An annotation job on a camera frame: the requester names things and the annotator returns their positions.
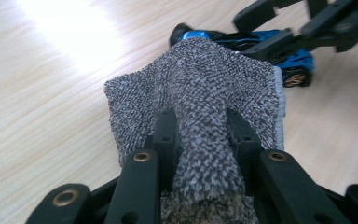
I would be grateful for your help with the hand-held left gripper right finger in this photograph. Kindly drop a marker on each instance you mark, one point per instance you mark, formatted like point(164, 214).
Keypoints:
point(244, 146)

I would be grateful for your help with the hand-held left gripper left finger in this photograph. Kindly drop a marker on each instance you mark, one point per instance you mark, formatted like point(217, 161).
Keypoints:
point(167, 140)

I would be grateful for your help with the blue toy car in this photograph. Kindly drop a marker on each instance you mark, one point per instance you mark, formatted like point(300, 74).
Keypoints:
point(298, 63)

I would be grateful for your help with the grey cloth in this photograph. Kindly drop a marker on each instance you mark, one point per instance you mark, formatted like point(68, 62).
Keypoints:
point(205, 93)

